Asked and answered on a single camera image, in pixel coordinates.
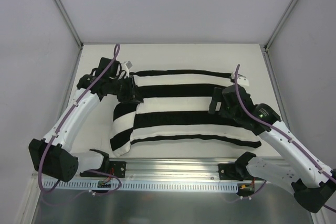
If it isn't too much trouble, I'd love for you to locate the black white striped pillowcase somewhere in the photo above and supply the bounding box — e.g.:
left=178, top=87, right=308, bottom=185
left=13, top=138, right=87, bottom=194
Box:
left=110, top=70, right=261, bottom=157

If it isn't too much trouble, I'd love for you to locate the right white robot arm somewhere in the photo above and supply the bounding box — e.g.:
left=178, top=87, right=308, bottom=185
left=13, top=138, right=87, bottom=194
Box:
left=208, top=85, right=335, bottom=213

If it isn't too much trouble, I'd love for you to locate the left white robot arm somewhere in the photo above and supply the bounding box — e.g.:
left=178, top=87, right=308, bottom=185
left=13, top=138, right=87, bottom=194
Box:
left=28, top=57, right=142, bottom=182

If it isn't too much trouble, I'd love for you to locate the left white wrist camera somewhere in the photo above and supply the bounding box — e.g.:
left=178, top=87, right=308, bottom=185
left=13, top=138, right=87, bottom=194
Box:
left=120, top=61, right=132, bottom=74

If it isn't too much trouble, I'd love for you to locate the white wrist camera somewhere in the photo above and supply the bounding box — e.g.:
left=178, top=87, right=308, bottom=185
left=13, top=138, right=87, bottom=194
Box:
left=120, top=61, right=132, bottom=74
left=230, top=72, right=249, bottom=87

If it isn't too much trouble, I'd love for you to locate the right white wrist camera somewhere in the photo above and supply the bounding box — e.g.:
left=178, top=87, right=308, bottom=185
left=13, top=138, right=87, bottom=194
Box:
left=230, top=72, right=249, bottom=87

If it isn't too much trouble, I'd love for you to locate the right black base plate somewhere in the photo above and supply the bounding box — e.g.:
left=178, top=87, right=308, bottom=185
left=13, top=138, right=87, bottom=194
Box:
left=218, top=163, right=239, bottom=180

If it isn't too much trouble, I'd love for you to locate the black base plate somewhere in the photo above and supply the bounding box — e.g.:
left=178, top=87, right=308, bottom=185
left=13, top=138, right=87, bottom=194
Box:
left=218, top=163, right=239, bottom=180
left=79, top=159, right=127, bottom=178

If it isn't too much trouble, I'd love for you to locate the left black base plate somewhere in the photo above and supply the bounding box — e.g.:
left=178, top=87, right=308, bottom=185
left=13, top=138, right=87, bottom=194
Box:
left=79, top=159, right=127, bottom=178

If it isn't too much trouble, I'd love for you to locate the aluminium mounting rail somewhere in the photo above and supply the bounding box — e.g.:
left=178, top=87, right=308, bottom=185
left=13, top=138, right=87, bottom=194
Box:
left=70, top=158, right=236, bottom=182

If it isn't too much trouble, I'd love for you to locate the left aluminium frame post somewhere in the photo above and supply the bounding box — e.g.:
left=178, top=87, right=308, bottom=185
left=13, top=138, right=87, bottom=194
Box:
left=52, top=0, right=83, bottom=50

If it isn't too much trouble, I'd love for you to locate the aluminium frame post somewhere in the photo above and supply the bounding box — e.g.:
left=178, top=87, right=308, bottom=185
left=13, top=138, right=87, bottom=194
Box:
left=52, top=0, right=83, bottom=50
left=264, top=0, right=300, bottom=51

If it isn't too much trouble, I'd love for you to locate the white slotted cable duct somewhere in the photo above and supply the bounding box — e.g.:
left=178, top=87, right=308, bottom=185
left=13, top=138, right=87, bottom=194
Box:
left=57, top=179, right=238, bottom=194

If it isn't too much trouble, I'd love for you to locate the right aluminium frame post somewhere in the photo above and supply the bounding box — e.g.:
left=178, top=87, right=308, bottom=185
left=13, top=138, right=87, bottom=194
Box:
left=264, top=0, right=300, bottom=51

